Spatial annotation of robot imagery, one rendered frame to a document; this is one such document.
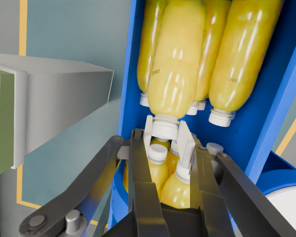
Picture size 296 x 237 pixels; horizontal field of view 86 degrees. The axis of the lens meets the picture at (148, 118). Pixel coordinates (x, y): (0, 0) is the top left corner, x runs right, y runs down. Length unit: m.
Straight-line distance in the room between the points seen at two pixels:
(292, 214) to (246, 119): 0.34
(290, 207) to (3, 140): 0.83
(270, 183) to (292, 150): 1.42
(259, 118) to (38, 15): 1.70
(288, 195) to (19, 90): 0.80
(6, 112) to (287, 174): 0.82
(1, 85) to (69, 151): 1.40
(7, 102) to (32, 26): 1.29
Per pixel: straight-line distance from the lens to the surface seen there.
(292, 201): 0.63
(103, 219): 1.59
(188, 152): 0.17
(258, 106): 0.40
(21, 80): 0.58
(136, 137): 0.15
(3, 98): 0.56
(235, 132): 0.43
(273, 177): 0.62
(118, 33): 1.48
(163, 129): 0.21
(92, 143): 1.72
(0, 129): 0.58
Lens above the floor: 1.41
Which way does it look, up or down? 72 degrees down
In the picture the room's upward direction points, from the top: 167 degrees counter-clockwise
